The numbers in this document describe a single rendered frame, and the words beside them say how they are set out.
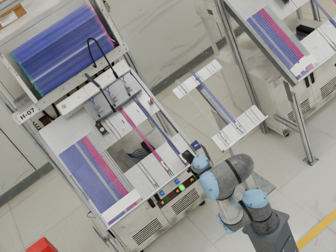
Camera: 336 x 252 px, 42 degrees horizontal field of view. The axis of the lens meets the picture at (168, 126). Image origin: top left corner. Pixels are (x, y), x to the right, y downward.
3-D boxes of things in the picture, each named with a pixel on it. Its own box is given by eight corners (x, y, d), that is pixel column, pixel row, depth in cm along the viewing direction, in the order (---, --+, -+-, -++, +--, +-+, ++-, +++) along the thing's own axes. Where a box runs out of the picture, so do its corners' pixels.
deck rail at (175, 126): (201, 158, 261) (202, 156, 255) (198, 160, 260) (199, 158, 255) (130, 70, 273) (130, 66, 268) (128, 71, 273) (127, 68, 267)
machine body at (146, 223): (211, 201, 322) (181, 145, 286) (136, 262, 309) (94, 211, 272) (169, 161, 373) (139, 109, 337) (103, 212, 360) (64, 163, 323)
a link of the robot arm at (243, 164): (251, 144, 177) (233, 151, 226) (228, 158, 176) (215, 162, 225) (266, 168, 176) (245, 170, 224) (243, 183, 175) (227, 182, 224)
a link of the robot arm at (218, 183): (254, 224, 216) (239, 174, 173) (229, 240, 216) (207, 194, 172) (241, 205, 224) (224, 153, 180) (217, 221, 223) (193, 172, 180)
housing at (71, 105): (132, 77, 273) (131, 68, 260) (67, 122, 264) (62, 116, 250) (124, 67, 275) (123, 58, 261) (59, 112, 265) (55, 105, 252)
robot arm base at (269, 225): (284, 216, 223) (280, 204, 218) (271, 239, 217) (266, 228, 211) (259, 207, 234) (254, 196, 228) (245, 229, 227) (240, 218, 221)
